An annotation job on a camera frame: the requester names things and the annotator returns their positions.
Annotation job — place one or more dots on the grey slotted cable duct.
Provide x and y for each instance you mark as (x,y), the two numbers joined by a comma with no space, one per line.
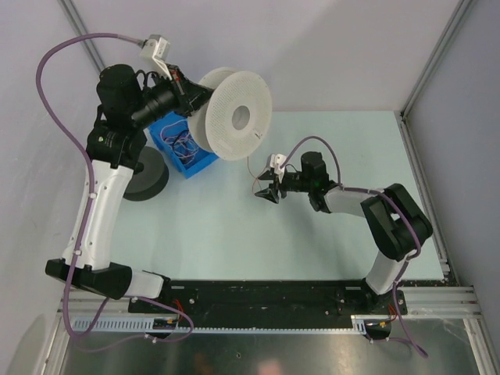
(143,325)

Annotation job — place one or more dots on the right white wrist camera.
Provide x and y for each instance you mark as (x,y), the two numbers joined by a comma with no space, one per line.
(277,163)

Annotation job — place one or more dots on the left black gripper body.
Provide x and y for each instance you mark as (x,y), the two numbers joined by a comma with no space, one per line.
(172,97)

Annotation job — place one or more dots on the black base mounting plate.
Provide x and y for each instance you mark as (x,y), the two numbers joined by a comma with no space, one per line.
(272,305)

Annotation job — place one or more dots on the aluminium frame rail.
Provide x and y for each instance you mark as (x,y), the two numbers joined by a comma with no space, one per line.
(443,302)

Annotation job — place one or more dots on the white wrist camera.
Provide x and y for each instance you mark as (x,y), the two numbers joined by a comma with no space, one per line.
(154,52)
(277,163)

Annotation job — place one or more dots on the light grey cable spool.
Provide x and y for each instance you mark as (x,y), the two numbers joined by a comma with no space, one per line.
(234,122)

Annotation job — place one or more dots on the dark grey cable spool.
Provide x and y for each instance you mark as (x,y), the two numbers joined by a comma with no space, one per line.
(150,177)

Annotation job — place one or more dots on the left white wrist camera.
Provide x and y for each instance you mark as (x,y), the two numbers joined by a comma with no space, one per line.
(154,52)

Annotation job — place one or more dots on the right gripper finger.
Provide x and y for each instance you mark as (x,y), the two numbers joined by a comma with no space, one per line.
(268,175)
(269,194)

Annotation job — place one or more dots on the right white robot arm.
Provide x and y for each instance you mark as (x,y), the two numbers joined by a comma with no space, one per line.
(398,225)

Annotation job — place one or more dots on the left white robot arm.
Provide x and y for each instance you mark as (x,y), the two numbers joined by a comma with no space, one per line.
(112,154)

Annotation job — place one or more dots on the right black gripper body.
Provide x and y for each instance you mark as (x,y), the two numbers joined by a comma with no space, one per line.
(295,181)

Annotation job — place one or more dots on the blue plastic bin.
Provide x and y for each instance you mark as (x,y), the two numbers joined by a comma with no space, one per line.
(172,137)

